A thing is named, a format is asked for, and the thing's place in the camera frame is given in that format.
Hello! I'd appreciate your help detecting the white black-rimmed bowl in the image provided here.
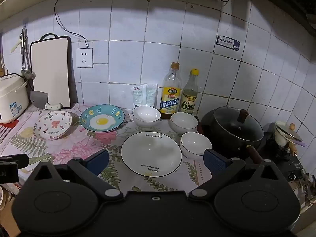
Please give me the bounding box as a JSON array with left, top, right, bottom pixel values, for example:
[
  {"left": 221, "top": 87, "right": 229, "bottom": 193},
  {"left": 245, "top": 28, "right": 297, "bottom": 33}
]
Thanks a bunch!
[
  {"left": 169, "top": 112, "right": 198, "bottom": 134},
  {"left": 132, "top": 106, "right": 161, "bottom": 128},
  {"left": 180, "top": 132, "right": 212, "bottom": 159}
]

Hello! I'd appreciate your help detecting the black power cable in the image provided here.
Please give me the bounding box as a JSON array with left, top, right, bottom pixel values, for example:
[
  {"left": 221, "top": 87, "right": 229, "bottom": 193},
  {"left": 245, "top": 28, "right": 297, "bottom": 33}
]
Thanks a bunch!
[{"left": 54, "top": 0, "right": 232, "bottom": 50}]

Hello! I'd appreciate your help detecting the glass wok lid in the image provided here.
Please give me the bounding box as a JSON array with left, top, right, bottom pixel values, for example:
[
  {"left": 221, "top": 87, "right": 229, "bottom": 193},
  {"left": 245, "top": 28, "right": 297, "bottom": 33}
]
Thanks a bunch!
[{"left": 213, "top": 107, "right": 264, "bottom": 142}]

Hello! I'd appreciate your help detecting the striped patchwork cloth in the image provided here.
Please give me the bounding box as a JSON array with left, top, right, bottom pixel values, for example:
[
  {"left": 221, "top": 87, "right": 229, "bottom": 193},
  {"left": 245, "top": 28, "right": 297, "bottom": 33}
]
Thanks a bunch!
[{"left": 0, "top": 120, "right": 25, "bottom": 153}]

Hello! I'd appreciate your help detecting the black gas stove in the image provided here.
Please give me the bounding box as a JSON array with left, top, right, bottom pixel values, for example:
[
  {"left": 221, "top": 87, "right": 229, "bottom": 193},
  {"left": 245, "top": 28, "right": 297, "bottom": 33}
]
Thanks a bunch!
[{"left": 197, "top": 111, "right": 316, "bottom": 185}]

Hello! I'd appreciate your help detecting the clear packet with red print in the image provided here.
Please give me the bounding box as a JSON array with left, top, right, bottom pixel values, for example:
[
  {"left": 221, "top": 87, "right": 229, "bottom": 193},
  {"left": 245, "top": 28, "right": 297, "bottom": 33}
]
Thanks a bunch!
[{"left": 130, "top": 84, "right": 148, "bottom": 109}]

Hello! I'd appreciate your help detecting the dark range hood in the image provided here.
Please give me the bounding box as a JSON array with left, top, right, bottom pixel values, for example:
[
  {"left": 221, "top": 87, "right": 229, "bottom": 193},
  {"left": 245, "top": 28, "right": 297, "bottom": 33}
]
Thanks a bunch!
[{"left": 252, "top": 0, "right": 316, "bottom": 35}]

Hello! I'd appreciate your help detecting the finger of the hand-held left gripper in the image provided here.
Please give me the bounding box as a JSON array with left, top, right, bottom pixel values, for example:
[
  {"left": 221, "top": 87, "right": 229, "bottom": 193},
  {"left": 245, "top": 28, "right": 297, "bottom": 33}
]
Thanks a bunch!
[{"left": 0, "top": 154, "right": 29, "bottom": 169}]

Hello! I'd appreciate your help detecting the pink patterned plate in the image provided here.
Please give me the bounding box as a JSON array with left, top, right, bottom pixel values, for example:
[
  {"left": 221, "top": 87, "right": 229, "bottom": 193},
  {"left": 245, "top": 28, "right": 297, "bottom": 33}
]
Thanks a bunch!
[{"left": 37, "top": 111, "right": 73, "bottom": 141}]

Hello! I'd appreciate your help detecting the clear plastic packet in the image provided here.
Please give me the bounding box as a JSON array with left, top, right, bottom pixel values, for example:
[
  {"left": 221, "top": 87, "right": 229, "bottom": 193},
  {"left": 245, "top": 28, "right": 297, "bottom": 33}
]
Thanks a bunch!
[{"left": 146, "top": 83, "right": 158, "bottom": 107}]

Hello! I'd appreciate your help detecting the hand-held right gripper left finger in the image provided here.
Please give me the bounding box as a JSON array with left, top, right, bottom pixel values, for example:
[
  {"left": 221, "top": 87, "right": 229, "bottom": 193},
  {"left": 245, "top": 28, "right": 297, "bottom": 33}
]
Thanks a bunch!
[{"left": 32, "top": 149, "right": 124, "bottom": 203}]

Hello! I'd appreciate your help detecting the blue and white wall sticker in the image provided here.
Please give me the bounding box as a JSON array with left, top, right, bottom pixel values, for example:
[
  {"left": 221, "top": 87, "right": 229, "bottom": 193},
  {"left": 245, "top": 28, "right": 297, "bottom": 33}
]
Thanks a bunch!
[{"left": 216, "top": 35, "right": 241, "bottom": 52}]

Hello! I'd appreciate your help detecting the small pot lid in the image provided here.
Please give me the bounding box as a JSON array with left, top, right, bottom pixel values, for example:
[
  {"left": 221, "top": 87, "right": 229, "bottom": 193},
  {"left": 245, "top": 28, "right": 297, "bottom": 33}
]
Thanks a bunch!
[{"left": 275, "top": 121, "right": 303, "bottom": 142}]

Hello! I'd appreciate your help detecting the white cutting board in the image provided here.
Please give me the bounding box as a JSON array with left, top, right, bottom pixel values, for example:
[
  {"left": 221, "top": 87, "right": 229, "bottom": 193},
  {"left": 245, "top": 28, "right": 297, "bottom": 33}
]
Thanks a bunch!
[{"left": 30, "top": 33, "right": 77, "bottom": 109}]

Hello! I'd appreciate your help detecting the black wok with wooden handle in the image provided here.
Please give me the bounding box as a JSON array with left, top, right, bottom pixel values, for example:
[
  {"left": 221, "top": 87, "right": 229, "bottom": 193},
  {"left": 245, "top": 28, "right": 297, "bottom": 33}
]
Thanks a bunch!
[{"left": 199, "top": 106, "right": 266, "bottom": 165}]

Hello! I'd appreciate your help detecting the white rice cooker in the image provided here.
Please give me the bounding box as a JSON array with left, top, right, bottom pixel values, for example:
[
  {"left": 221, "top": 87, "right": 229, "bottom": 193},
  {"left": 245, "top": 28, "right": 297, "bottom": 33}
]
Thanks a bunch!
[{"left": 0, "top": 73, "right": 30, "bottom": 124}]

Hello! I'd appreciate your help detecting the white black-rimmed plate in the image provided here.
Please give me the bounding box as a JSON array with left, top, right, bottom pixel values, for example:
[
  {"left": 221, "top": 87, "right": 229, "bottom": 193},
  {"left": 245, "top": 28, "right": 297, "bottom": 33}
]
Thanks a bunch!
[{"left": 121, "top": 131, "right": 182, "bottom": 177}]

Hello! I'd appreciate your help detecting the small white pot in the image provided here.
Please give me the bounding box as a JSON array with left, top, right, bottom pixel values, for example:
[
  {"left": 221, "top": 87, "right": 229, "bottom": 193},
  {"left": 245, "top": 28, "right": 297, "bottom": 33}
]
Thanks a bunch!
[{"left": 274, "top": 126, "right": 299, "bottom": 156}]

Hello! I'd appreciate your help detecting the teal fried egg plate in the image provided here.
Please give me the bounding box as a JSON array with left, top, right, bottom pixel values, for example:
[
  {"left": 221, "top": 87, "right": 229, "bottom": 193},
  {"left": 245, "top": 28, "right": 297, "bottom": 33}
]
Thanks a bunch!
[{"left": 79, "top": 104, "right": 125, "bottom": 132}]

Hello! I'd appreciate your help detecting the cream utensil handle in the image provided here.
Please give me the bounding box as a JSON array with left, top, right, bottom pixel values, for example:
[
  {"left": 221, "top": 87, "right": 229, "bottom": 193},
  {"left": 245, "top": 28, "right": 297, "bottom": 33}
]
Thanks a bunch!
[{"left": 10, "top": 36, "right": 23, "bottom": 53}]

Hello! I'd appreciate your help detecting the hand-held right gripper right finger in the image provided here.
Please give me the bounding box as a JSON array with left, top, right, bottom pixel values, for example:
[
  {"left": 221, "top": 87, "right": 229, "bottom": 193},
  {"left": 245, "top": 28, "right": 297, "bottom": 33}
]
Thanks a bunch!
[{"left": 188, "top": 149, "right": 282, "bottom": 202}]

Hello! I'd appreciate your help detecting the white vinegar bottle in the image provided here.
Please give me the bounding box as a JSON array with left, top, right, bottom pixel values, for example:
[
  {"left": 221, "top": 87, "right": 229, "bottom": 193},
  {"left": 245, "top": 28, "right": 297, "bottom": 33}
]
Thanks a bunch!
[{"left": 180, "top": 69, "right": 200, "bottom": 116}]

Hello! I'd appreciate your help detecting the white wall socket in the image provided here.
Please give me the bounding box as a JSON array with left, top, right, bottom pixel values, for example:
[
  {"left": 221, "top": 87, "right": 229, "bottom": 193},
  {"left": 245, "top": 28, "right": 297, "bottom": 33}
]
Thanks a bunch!
[{"left": 75, "top": 48, "right": 94, "bottom": 68}]

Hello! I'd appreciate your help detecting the floral tablecloth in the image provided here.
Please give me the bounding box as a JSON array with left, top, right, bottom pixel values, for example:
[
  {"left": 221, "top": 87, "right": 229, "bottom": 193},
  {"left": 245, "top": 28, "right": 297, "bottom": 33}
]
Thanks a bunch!
[{"left": 0, "top": 102, "right": 213, "bottom": 190}]

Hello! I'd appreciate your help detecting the cleaver with white handle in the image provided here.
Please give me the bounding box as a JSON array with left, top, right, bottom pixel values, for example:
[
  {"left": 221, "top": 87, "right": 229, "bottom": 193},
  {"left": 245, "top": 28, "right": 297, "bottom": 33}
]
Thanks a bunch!
[{"left": 30, "top": 90, "right": 63, "bottom": 110}]

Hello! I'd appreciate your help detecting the cooking wine bottle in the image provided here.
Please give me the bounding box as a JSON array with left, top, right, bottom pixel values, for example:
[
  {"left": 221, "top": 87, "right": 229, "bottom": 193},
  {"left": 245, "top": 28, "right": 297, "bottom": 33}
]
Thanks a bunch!
[{"left": 160, "top": 62, "right": 182, "bottom": 119}]

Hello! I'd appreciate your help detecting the metal ladle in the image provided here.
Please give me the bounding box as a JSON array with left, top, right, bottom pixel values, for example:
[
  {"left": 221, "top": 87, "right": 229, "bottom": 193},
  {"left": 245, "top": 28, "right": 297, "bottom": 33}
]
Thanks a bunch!
[{"left": 20, "top": 27, "right": 35, "bottom": 80}]

